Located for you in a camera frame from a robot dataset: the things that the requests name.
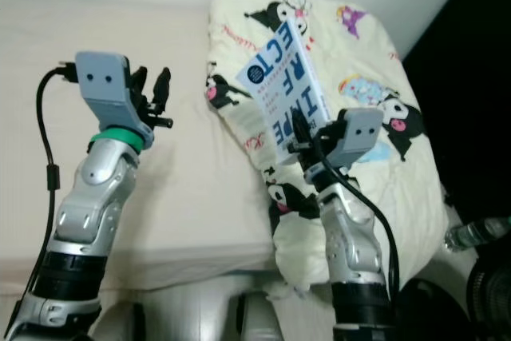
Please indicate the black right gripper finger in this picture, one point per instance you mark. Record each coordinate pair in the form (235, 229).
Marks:
(299, 129)

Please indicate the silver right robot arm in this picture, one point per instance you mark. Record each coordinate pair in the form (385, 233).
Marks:
(355, 253)

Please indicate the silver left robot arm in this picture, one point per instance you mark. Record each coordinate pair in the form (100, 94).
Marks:
(100, 205)

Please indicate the cream cartoon print blanket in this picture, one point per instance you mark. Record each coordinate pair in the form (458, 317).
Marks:
(239, 53)

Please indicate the cream sheeted mattress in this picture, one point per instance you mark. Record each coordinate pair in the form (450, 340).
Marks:
(48, 117)

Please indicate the black standing fan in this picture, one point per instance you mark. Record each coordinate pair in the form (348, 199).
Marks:
(491, 301)

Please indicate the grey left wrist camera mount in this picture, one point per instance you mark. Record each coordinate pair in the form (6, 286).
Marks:
(108, 85)

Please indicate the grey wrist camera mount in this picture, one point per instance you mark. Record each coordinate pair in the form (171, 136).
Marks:
(361, 133)
(108, 85)

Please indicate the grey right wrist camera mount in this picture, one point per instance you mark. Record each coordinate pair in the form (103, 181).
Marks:
(361, 133)

